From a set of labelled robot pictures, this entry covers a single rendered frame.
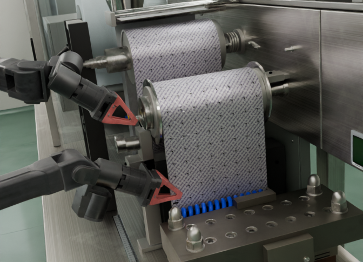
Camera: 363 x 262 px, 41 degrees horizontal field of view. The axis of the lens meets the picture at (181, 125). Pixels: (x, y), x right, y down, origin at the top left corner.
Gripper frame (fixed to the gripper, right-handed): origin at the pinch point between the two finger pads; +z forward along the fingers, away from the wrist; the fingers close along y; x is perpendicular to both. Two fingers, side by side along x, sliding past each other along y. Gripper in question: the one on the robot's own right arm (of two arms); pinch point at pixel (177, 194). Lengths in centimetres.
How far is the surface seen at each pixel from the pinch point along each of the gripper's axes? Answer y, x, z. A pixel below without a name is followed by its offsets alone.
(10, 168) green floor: -342, -126, -6
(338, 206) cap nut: 17.7, 12.5, 26.4
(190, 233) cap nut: 17.2, -1.3, -2.3
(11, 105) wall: -556, -118, -13
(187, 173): 0.2, 5.2, 0.0
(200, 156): 0.3, 9.7, 1.3
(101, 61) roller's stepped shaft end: -29.5, 19.3, -20.8
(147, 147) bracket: -7.1, 6.5, -8.5
